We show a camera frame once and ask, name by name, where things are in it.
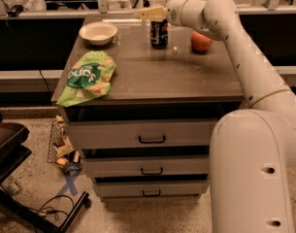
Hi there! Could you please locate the wire basket with snacks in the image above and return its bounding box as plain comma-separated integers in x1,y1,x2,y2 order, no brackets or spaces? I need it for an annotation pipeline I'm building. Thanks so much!
48,116,82,174

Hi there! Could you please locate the drawer with handle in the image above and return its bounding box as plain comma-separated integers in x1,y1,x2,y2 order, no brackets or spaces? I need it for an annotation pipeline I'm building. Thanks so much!
64,118,216,150
82,155,209,178
93,181,209,200

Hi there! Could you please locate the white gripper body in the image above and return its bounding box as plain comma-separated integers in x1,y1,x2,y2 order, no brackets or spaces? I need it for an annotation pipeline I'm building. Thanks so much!
166,0,206,27

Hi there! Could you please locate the white bowl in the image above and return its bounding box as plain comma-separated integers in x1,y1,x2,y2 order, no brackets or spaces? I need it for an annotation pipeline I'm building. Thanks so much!
79,21,117,46

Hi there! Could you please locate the middle drawer with handle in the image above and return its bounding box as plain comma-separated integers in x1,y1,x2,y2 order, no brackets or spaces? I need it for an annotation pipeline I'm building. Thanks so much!
82,155,209,178

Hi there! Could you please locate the bottom drawer with handle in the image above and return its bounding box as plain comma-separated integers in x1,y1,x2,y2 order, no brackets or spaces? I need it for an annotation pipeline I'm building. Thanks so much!
93,181,209,200

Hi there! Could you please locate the black floor cable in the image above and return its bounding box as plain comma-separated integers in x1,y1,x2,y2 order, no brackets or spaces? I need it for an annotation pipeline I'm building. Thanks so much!
25,194,76,223

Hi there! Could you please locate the green chip bag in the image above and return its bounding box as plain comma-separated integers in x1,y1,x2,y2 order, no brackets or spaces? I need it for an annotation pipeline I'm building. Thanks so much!
57,50,116,107

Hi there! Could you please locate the red apple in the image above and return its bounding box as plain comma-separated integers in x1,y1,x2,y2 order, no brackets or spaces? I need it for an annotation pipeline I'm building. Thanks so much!
190,32,213,52

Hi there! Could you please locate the grey drawer cabinet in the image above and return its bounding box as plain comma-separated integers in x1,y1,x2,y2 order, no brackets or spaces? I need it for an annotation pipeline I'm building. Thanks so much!
50,12,248,202

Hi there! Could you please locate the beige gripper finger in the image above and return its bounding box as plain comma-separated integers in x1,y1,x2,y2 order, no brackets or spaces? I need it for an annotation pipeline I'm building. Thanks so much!
137,6,167,22

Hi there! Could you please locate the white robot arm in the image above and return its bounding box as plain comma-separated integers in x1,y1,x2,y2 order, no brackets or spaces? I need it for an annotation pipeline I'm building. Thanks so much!
137,0,296,233

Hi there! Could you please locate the blue pepsi can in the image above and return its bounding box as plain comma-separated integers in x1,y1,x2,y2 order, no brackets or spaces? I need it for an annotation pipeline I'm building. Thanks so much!
150,19,168,49

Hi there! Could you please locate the top drawer with handle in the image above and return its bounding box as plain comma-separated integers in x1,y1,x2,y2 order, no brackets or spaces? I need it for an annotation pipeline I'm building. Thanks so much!
64,118,216,150

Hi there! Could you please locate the black cart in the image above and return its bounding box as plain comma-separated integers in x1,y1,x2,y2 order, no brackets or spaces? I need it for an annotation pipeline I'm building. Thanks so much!
0,112,90,233

